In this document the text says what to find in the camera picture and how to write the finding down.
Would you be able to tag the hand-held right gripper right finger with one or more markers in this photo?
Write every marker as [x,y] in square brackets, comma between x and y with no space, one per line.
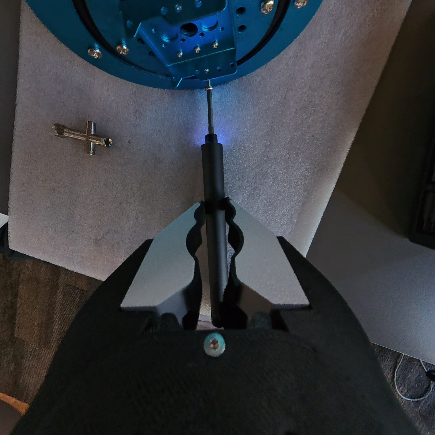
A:
[272,268]

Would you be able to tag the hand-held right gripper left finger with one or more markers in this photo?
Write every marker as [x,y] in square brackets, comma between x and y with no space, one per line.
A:
[159,268]

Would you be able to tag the black electric screwdriver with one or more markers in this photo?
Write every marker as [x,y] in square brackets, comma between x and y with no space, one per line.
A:
[212,176]

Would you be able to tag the blue round turntable base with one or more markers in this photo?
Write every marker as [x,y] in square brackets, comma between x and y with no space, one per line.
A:
[190,51]

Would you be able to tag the grey desk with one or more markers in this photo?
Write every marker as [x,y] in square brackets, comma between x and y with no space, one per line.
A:
[367,289]

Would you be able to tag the white foam sheet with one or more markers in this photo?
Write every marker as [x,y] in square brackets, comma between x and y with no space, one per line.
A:
[272,153]

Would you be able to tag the silver cross socket wrench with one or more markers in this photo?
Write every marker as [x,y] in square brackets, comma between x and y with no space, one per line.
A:
[89,137]

